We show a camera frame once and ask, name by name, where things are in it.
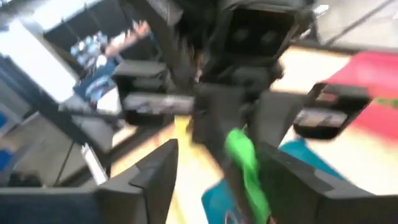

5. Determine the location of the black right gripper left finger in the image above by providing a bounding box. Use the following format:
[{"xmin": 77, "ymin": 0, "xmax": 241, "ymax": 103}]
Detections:
[{"xmin": 0, "ymin": 139, "xmax": 180, "ymax": 224}]

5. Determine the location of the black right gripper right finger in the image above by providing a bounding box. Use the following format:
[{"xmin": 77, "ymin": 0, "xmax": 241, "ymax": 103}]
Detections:
[{"xmin": 257, "ymin": 142, "xmax": 398, "ymax": 224}]

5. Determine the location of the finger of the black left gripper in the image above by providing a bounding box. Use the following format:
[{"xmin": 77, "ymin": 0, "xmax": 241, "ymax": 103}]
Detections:
[
  {"xmin": 248, "ymin": 91, "xmax": 306, "ymax": 147},
  {"xmin": 192, "ymin": 83, "xmax": 246, "ymax": 150}
]

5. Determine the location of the green rubber band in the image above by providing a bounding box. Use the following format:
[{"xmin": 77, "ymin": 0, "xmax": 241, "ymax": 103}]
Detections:
[
  {"xmin": 374, "ymin": 98, "xmax": 398, "ymax": 108},
  {"xmin": 224, "ymin": 128, "xmax": 272, "ymax": 224}
]

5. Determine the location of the blue plastic basket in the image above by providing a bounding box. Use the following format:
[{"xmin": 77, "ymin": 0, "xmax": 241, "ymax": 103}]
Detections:
[{"xmin": 201, "ymin": 138, "xmax": 346, "ymax": 224}]

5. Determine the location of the red plastic basket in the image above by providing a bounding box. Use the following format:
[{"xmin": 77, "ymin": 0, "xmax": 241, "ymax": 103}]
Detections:
[{"xmin": 323, "ymin": 51, "xmax": 398, "ymax": 141}]

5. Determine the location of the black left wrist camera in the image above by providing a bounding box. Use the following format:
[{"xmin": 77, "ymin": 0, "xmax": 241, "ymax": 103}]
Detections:
[{"xmin": 223, "ymin": 6, "xmax": 300, "ymax": 59}]

